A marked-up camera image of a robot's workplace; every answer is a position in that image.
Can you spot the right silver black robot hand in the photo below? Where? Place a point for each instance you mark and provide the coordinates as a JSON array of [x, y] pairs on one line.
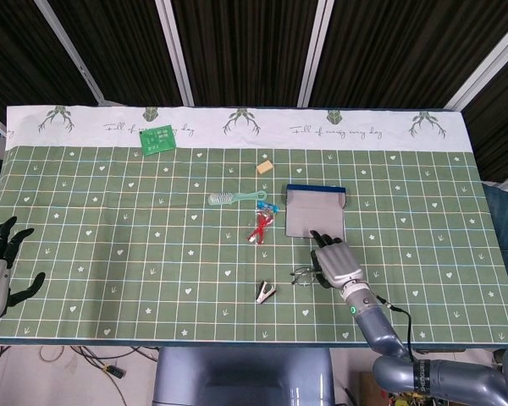
[[336, 262]]

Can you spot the black wire-frame eyeglasses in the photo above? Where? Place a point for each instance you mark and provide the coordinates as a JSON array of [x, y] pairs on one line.
[[297, 274]]

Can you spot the blue glasses case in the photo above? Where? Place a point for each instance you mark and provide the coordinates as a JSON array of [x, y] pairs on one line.
[[313, 211]]

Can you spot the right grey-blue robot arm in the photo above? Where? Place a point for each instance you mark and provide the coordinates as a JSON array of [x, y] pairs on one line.
[[377, 325]]

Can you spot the black staple remover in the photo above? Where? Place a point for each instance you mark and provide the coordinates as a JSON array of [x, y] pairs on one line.
[[266, 292]]

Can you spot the red toy figure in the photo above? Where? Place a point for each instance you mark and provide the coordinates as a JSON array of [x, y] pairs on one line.
[[260, 228]]

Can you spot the blue binder clips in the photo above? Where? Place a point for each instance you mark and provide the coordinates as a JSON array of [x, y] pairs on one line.
[[267, 207]]

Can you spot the beige rectangular block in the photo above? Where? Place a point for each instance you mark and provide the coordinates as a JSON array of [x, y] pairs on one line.
[[265, 167]]

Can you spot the mint green brush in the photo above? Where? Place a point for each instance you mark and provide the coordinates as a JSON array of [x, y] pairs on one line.
[[220, 199]]

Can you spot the small black plug device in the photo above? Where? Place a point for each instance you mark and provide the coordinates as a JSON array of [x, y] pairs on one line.
[[113, 372]]

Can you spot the grey-blue robot torso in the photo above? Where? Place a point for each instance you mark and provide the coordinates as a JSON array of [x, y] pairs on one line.
[[237, 376]]

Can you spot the green checked tablecloth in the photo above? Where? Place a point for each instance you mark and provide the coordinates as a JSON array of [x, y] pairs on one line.
[[152, 262]]

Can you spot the green circuit board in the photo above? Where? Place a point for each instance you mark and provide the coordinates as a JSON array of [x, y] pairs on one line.
[[156, 140]]

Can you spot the white metal frame post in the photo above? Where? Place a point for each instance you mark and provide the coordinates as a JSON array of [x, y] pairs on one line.
[[315, 55], [175, 55], [72, 55], [487, 63]]

